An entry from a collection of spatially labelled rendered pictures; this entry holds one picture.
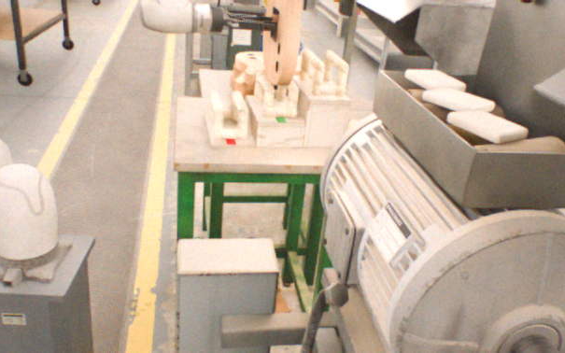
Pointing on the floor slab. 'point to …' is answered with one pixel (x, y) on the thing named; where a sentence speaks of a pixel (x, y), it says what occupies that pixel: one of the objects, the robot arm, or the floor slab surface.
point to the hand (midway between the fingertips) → (273, 23)
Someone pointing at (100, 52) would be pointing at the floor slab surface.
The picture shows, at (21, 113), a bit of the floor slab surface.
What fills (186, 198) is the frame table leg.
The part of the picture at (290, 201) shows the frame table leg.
